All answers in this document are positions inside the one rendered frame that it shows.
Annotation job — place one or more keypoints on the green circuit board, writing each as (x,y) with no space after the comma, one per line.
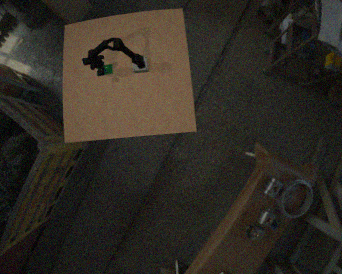
(108,69)

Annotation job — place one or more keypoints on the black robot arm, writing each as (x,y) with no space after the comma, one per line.
(117,45)

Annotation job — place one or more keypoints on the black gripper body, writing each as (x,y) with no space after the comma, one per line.
(100,72)

